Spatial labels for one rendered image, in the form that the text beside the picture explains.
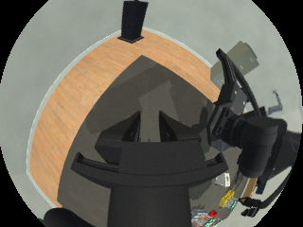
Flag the yellow tube rack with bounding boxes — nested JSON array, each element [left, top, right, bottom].
[[220, 190, 235, 207]]

